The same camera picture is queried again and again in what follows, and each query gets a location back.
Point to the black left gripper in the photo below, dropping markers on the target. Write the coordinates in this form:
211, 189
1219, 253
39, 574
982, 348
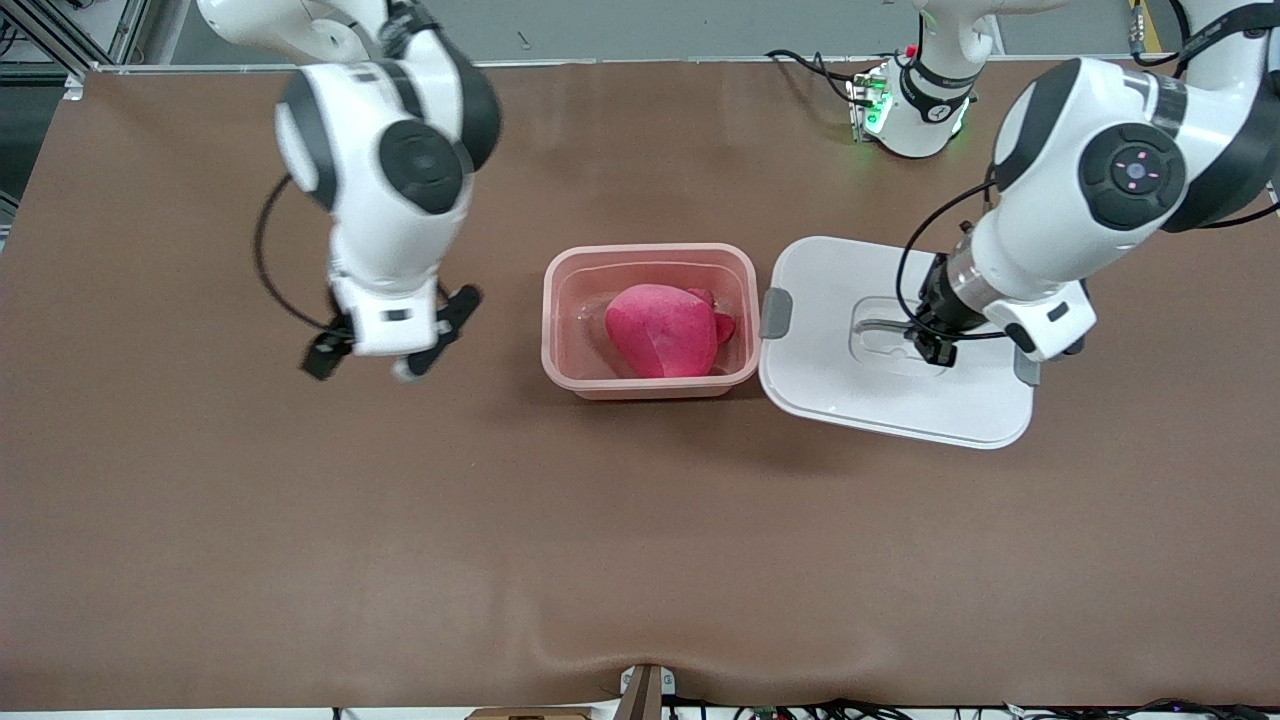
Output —
938, 299

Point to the aluminium frame post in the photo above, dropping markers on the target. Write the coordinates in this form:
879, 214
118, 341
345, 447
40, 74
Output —
130, 25

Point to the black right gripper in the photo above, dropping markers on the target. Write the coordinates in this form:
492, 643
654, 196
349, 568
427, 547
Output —
324, 354

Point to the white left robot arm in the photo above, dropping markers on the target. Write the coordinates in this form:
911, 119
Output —
1050, 240

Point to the white box lid grey clasps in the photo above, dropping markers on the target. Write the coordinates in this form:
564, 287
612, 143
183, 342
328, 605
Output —
830, 400

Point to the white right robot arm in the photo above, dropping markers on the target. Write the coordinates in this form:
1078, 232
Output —
400, 230

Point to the pink translucent plastic box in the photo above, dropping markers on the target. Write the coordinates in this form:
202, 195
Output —
575, 290

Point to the metal bracket with brown post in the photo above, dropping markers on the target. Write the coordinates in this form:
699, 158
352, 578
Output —
645, 695

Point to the brown table mat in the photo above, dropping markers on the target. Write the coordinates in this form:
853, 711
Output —
640, 550

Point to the pink plush toy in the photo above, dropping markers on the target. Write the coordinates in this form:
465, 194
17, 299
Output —
660, 335

